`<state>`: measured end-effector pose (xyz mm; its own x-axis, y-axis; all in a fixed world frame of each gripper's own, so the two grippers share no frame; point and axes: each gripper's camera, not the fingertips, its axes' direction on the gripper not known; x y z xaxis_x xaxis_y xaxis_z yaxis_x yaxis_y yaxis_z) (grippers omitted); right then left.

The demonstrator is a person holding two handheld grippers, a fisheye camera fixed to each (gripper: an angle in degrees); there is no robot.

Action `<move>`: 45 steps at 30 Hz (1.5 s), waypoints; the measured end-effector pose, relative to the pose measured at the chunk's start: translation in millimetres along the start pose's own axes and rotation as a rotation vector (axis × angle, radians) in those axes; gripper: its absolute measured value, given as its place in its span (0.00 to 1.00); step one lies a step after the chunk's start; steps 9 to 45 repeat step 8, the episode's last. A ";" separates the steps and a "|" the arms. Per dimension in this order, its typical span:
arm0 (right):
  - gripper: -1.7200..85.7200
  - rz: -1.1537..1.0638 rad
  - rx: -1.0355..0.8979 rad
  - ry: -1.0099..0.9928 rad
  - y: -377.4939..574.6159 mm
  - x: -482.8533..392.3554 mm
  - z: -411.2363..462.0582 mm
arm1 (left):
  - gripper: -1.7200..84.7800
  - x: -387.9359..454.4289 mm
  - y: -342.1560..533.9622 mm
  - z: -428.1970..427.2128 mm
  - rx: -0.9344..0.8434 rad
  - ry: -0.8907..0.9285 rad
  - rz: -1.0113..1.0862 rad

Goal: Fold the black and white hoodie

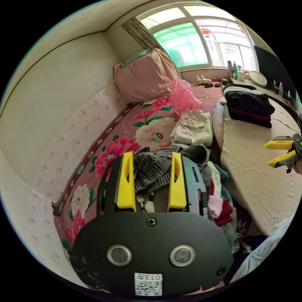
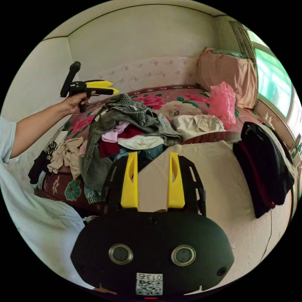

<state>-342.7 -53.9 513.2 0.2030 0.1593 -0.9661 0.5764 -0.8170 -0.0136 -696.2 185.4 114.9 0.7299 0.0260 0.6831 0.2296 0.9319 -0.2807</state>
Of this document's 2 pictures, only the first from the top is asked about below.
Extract pile of dark folded clothes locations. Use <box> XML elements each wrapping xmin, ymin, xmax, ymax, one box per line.
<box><xmin>223</xmin><ymin>84</ymin><xmax>276</xmax><ymax>129</ymax></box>

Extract striped brown curtain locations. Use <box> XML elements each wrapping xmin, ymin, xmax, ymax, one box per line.
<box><xmin>121</xmin><ymin>17</ymin><xmax>164</xmax><ymax>51</ymax></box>

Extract round white clock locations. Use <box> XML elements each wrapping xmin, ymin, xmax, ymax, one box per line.
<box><xmin>248</xmin><ymin>70</ymin><xmax>268</xmax><ymax>88</ymax></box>

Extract beige folded trousers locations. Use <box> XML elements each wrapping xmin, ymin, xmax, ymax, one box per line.
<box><xmin>170</xmin><ymin>109</ymin><xmax>213</xmax><ymax>146</ymax></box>

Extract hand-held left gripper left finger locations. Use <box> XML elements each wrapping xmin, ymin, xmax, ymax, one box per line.
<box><xmin>115</xmin><ymin>151</ymin><xmax>137</xmax><ymax>210</ymax></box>

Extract pile of mixed clothes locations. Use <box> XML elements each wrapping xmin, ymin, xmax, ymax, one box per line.
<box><xmin>133</xmin><ymin>143</ymin><xmax>251</xmax><ymax>256</ymax></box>

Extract window ledge with bottles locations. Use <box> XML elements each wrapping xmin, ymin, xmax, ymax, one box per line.
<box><xmin>226</xmin><ymin>60</ymin><xmax>302</xmax><ymax>113</ymax></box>

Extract beige folding mat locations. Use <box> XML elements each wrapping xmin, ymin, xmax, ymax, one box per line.
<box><xmin>212</xmin><ymin>85</ymin><xmax>302</xmax><ymax>237</ymax></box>

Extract pink plastic bag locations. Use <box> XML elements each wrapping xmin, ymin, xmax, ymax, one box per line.
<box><xmin>170</xmin><ymin>80</ymin><xmax>203</xmax><ymax>117</ymax></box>

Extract bed with floral sheet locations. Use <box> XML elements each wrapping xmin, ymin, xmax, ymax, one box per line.
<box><xmin>52</xmin><ymin>80</ymin><xmax>251</xmax><ymax>256</ymax></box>

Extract person's body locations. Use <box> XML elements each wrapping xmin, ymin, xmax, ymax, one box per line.
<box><xmin>229</xmin><ymin>212</ymin><xmax>296</xmax><ymax>283</ymax></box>

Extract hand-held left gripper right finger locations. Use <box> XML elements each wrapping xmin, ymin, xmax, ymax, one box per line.
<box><xmin>167</xmin><ymin>152</ymin><xmax>190</xmax><ymax>212</ymax></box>

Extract pink wrapped bedding bundle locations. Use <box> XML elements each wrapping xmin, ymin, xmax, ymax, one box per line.
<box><xmin>114</xmin><ymin>47</ymin><xmax>182</xmax><ymax>104</ymax></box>

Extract black flat screen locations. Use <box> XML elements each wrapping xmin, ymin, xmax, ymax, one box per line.
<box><xmin>253</xmin><ymin>45</ymin><xmax>298</xmax><ymax>99</ymax></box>

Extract window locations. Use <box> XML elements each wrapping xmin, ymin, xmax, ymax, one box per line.
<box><xmin>137</xmin><ymin>4</ymin><xmax>259</xmax><ymax>73</ymax></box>

